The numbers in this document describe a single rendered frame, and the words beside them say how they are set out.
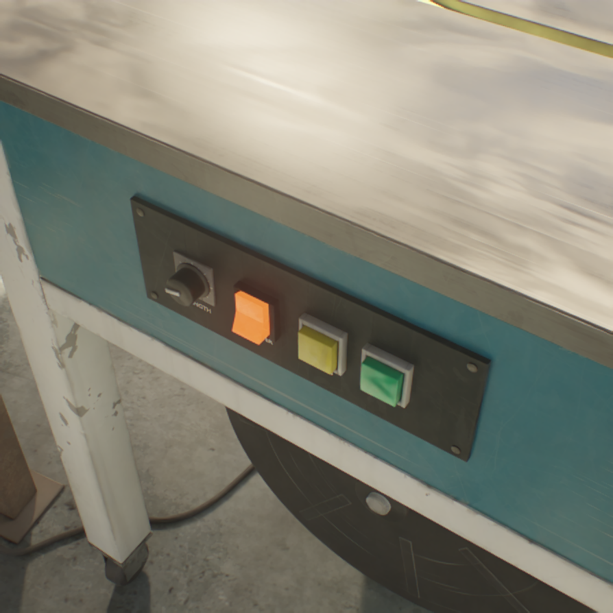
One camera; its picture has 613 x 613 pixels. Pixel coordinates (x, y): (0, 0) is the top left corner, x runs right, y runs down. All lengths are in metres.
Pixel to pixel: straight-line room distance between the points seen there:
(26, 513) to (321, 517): 0.41
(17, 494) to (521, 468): 0.83
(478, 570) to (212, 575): 0.37
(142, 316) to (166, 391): 0.69
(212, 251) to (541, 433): 0.22
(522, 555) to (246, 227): 0.27
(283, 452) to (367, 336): 0.52
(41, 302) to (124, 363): 0.64
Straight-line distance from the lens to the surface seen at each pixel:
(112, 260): 0.65
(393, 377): 0.51
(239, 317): 0.56
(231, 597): 1.16
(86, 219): 0.64
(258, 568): 1.18
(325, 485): 1.02
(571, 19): 0.68
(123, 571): 1.14
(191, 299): 0.57
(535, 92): 0.59
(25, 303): 0.79
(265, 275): 0.54
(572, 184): 0.51
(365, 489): 0.91
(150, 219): 0.58
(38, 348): 0.83
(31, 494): 1.27
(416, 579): 1.06
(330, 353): 0.52
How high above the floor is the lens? 1.03
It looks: 45 degrees down
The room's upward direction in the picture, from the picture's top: straight up
